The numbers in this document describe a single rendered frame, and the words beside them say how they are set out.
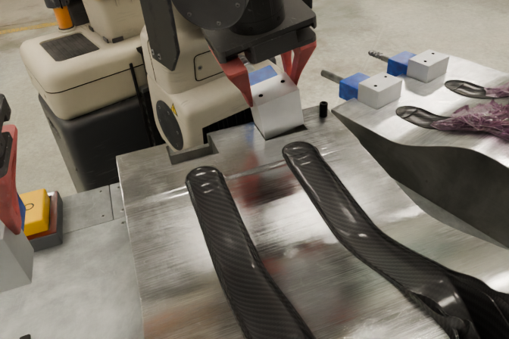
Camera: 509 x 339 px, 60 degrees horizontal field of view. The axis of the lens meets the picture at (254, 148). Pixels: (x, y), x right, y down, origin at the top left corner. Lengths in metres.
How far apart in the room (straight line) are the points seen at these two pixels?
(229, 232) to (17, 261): 0.17
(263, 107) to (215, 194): 0.11
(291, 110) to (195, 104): 0.31
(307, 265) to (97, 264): 0.26
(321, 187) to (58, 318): 0.29
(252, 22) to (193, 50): 0.37
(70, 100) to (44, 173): 1.19
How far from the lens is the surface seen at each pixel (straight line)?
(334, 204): 0.44
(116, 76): 1.03
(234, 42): 0.42
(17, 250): 0.38
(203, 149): 0.53
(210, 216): 0.43
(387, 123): 0.60
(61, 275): 0.54
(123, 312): 0.48
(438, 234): 0.40
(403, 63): 0.73
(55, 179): 2.11
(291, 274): 0.36
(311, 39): 0.45
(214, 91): 0.80
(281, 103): 0.48
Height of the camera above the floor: 1.18
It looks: 36 degrees down
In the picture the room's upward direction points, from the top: 5 degrees counter-clockwise
